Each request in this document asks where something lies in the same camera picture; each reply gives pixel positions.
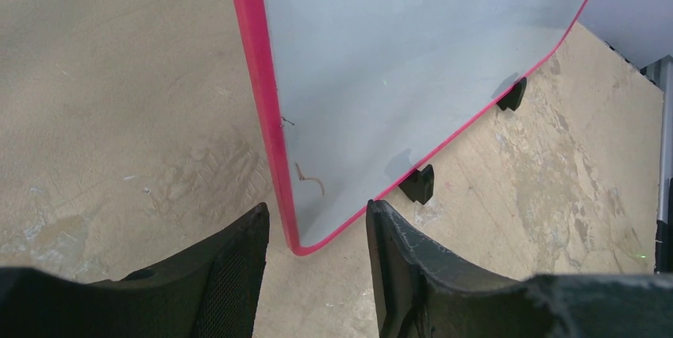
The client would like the red-framed whiteboard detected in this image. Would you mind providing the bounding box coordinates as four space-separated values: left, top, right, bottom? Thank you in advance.
233 0 588 255

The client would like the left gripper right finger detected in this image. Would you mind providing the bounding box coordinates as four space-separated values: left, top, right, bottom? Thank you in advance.
366 200 672 337

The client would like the black whiteboard easel stand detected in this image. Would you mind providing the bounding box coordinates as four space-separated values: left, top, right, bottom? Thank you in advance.
398 77 527 205

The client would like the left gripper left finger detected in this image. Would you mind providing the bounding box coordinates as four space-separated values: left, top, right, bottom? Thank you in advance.
1 203 270 337

